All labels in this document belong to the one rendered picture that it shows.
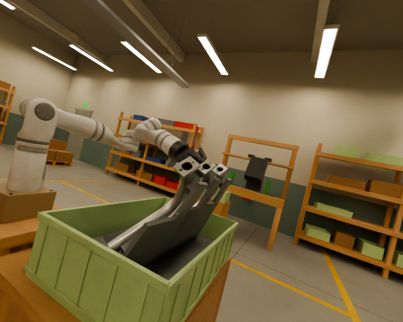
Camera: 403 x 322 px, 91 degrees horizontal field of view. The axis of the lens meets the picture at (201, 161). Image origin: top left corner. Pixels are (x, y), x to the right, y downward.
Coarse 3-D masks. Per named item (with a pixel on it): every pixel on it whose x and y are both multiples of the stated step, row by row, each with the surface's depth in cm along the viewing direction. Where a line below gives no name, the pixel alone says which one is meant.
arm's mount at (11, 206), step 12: (0, 192) 63; (12, 192) 65; (24, 192) 67; (36, 192) 70; (48, 192) 73; (0, 204) 63; (12, 204) 63; (24, 204) 67; (36, 204) 70; (48, 204) 74; (0, 216) 62; (12, 216) 64; (24, 216) 67; (36, 216) 71
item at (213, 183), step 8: (208, 184) 66; (216, 184) 67; (208, 192) 66; (200, 200) 67; (208, 200) 69; (192, 208) 64; (200, 208) 68; (192, 216) 66; (184, 224) 65; (192, 224) 70; (176, 232) 63; (184, 232) 69; (168, 240) 62; (176, 240) 67; (168, 248) 66; (176, 248) 71; (160, 256) 64
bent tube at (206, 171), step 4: (208, 160) 66; (200, 164) 65; (204, 164) 65; (208, 164) 65; (212, 164) 65; (200, 168) 64; (204, 168) 67; (208, 168) 67; (212, 168) 64; (204, 172) 62; (208, 172) 63; (208, 176) 66; (200, 180) 70; (204, 180) 67; (200, 196) 71; (168, 216) 65
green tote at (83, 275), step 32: (64, 224) 48; (96, 224) 68; (128, 224) 84; (224, 224) 94; (32, 256) 51; (64, 256) 47; (96, 256) 43; (224, 256) 80; (64, 288) 46; (96, 288) 42; (128, 288) 39; (160, 288) 36; (192, 288) 48; (96, 320) 41; (128, 320) 39; (160, 320) 36
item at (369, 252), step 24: (336, 144) 407; (312, 168) 454; (384, 168) 400; (360, 192) 374; (384, 192) 369; (336, 216) 386; (312, 240) 398; (336, 240) 391; (360, 240) 389; (384, 240) 387; (384, 264) 349
